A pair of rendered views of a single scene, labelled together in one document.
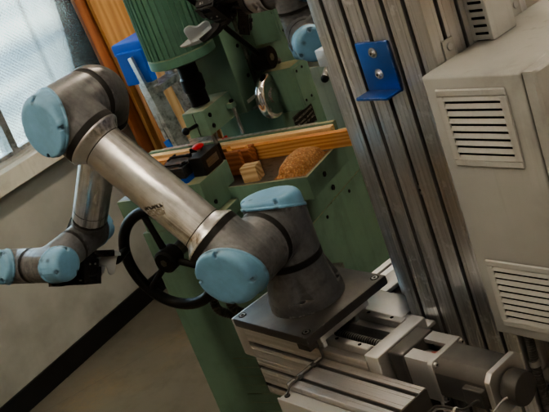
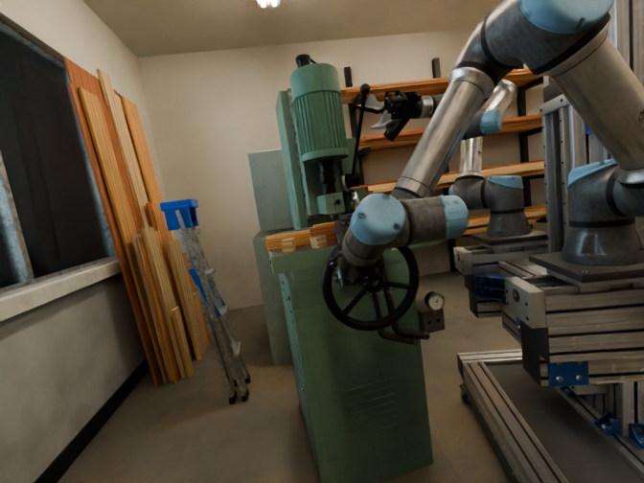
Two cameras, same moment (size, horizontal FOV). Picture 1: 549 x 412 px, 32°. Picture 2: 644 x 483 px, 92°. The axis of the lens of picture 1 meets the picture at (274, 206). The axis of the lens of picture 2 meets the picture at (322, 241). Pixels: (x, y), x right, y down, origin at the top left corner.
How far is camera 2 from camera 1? 200 cm
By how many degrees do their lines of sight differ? 47
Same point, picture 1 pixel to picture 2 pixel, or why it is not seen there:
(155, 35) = (330, 128)
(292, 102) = not seen: hidden behind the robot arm
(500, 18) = not seen: outside the picture
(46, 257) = (450, 199)
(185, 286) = (317, 330)
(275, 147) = not seen: hidden behind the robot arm
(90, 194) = (446, 157)
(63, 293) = (55, 407)
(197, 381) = (211, 450)
